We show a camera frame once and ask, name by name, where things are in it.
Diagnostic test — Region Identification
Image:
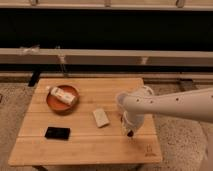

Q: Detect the orange round plate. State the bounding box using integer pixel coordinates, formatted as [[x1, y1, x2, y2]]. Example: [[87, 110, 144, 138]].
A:
[[46, 85, 79, 113]]

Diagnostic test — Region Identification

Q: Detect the wooden table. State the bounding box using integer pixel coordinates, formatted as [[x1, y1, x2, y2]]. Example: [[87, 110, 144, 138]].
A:
[[9, 78, 162, 166]]

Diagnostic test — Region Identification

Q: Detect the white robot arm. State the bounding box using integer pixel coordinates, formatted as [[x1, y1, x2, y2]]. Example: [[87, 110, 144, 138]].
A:
[[116, 86, 213, 137]]

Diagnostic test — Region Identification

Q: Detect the grey horizontal rail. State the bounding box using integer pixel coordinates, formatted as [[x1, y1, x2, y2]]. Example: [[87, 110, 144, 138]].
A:
[[0, 48, 213, 67]]

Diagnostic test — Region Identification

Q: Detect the white rectangular sponge block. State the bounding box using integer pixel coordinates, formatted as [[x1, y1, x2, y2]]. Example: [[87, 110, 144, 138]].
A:
[[93, 108, 109, 128]]

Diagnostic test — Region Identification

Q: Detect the black rectangular phone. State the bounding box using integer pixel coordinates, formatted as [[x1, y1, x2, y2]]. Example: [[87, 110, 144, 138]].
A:
[[45, 127, 70, 140]]

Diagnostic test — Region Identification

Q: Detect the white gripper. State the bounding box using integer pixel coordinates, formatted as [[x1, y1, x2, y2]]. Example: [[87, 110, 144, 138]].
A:
[[121, 112, 144, 136]]

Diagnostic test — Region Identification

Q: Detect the white ceramic cup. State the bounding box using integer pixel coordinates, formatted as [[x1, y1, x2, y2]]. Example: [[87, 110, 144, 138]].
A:
[[116, 92, 128, 108]]

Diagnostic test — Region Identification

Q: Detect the red chili pepper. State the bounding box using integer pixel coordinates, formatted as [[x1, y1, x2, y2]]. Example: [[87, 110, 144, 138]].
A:
[[127, 131, 134, 138]]

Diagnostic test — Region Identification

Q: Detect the white tube on plate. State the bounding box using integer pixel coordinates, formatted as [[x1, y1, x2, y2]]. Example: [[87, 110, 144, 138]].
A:
[[50, 87, 76, 105]]

